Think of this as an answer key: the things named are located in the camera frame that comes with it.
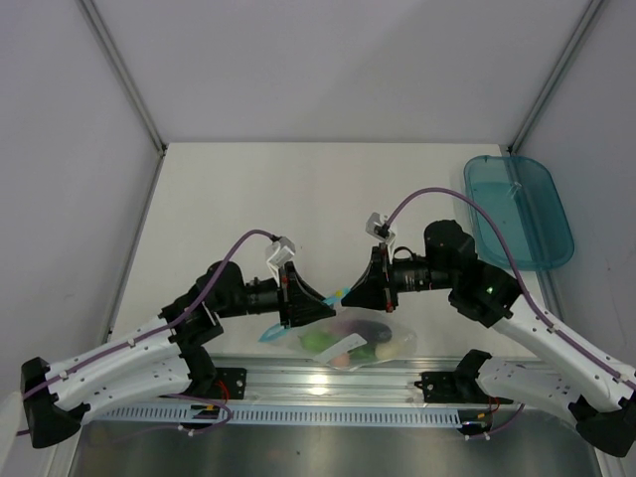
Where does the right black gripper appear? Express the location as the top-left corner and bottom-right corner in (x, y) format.
(342, 242), (455, 314)

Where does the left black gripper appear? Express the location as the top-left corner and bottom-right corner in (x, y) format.
(216, 261), (336, 329)

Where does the green cucumber toy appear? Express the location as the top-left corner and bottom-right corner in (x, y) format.
(299, 331), (334, 354)

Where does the purple eggplant toy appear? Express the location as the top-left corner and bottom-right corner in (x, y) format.
(343, 320), (393, 344)

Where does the clear zip top bag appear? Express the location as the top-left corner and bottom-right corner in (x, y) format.
(259, 288), (417, 371)

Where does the green bell pepper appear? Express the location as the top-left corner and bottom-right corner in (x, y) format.
(348, 346), (377, 364)

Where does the pink peach toy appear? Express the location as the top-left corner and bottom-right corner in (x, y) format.
(330, 354), (350, 369)

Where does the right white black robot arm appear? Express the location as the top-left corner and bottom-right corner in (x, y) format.
(342, 214), (635, 457)

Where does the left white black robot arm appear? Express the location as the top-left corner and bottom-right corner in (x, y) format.
(21, 261), (336, 449)

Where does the teal plastic bin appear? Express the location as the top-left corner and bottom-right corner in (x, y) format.
(463, 155), (574, 271)

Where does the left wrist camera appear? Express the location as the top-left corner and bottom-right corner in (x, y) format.
(265, 237), (296, 282)

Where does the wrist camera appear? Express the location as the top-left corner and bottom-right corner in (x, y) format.
(366, 212), (397, 260)
(265, 237), (296, 282)

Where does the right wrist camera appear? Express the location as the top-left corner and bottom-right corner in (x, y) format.
(366, 212), (397, 260)

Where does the aluminium rail beam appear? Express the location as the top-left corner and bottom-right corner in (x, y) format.
(88, 353), (562, 409)

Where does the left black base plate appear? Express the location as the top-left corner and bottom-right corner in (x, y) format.
(180, 368), (247, 400)

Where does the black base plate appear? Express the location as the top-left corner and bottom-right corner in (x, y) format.
(180, 368), (247, 400)
(413, 370), (513, 404)

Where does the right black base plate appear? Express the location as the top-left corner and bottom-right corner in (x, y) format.
(413, 370), (513, 404)

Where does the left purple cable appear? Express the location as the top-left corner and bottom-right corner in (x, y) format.
(14, 229), (282, 443)

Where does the purple cable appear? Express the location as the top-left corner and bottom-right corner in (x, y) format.
(14, 229), (282, 443)
(375, 187), (636, 441)

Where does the white slotted cable duct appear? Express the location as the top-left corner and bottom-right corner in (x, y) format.
(97, 401), (462, 428)

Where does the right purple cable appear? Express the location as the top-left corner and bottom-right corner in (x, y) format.
(375, 187), (636, 441)

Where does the right aluminium frame post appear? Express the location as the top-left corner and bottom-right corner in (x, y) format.
(501, 0), (610, 156)

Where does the aluminium frame post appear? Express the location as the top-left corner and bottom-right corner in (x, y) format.
(77, 0), (168, 156)
(501, 0), (610, 156)

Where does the left aluminium frame post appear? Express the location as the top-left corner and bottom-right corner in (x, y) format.
(77, 0), (168, 156)

